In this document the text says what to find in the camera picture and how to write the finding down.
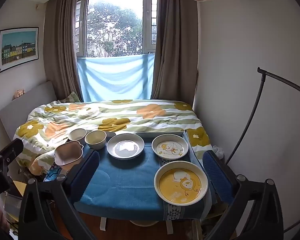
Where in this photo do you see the small white bowl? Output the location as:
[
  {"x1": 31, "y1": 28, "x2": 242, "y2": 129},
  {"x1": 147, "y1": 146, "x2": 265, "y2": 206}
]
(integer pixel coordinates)
[{"x1": 68, "y1": 128, "x2": 87, "y2": 142}]

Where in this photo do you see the plain white plate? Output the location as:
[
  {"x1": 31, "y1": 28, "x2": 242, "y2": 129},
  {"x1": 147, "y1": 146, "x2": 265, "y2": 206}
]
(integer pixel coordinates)
[{"x1": 107, "y1": 133, "x2": 145, "y2": 160}]

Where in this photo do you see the pink square bowl with handles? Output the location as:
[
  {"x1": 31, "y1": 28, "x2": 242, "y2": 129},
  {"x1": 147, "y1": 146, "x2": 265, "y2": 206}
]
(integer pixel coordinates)
[{"x1": 54, "y1": 141, "x2": 84, "y2": 167}]

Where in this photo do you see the white tray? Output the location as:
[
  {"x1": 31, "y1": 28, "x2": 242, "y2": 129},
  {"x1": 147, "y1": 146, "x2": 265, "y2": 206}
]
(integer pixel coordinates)
[{"x1": 107, "y1": 131, "x2": 186, "y2": 140}]

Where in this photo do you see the brown curtain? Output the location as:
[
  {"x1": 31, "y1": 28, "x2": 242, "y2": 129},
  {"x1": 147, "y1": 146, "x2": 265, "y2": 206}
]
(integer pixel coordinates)
[
  {"x1": 151, "y1": 0, "x2": 199, "y2": 100},
  {"x1": 44, "y1": 0, "x2": 83, "y2": 103}
]

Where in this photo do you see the framed wall poster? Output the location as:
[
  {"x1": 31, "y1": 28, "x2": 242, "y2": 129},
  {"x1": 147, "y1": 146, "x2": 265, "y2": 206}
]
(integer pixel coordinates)
[{"x1": 0, "y1": 27, "x2": 39, "y2": 74}]

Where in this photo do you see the floral blanket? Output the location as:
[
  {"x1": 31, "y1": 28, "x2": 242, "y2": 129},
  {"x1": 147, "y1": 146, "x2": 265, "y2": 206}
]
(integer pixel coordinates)
[{"x1": 13, "y1": 99, "x2": 212, "y2": 175}]

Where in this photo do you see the white plastic bag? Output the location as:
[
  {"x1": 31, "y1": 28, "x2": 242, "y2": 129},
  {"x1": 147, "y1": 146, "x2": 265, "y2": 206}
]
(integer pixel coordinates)
[{"x1": 212, "y1": 145, "x2": 225, "y2": 159}]

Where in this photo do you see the blue woven table cloth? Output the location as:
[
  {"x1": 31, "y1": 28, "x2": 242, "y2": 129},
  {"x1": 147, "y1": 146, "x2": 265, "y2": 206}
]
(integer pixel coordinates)
[{"x1": 74, "y1": 132, "x2": 213, "y2": 222}]

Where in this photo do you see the brown cardboard box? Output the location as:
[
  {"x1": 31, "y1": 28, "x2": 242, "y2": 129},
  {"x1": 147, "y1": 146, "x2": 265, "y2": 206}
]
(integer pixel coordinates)
[{"x1": 5, "y1": 179, "x2": 28, "y2": 198}]

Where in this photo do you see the grey headboard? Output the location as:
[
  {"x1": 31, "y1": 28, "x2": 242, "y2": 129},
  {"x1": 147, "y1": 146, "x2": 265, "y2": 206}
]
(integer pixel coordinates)
[{"x1": 0, "y1": 80, "x2": 57, "y2": 143}]

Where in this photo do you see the light blue window cloth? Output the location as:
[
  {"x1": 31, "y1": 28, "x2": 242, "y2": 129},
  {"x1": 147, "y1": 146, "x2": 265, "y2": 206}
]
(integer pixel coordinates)
[{"x1": 76, "y1": 52, "x2": 156, "y2": 102}]

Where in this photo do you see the floral pillow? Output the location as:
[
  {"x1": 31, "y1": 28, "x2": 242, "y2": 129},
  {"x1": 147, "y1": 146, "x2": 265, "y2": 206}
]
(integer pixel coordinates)
[{"x1": 60, "y1": 91, "x2": 82, "y2": 103}]

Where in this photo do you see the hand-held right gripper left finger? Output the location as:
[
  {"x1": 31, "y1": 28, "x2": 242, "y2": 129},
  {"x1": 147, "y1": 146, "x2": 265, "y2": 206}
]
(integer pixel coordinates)
[{"x1": 19, "y1": 150, "x2": 100, "y2": 240}]

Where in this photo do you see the white plate with duck print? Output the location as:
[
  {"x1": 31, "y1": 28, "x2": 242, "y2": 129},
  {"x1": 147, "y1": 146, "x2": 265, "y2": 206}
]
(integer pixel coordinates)
[{"x1": 151, "y1": 134, "x2": 189, "y2": 160}]

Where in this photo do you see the cream speckled bowl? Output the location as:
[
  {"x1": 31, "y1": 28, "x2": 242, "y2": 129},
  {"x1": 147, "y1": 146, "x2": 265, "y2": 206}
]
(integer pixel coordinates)
[{"x1": 84, "y1": 130, "x2": 107, "y2": 151}]

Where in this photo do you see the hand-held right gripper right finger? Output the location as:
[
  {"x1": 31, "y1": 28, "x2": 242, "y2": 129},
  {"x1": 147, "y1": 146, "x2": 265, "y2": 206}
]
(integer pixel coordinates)
[{"x1": 202, "y1": 150, "x2": 284, "y2": 240}]

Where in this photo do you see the window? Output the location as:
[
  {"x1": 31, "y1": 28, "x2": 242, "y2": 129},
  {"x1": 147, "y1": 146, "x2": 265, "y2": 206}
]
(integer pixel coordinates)
[{"x1": 75, "y1": 0, "x2": 158, "y2": 58}]

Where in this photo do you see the yellow plate with duck print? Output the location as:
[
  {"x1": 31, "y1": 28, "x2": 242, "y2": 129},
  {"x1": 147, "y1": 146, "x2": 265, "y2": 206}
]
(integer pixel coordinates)
[{"x1": 154, "y1": 161, "x2": 209, "y2": 206}]

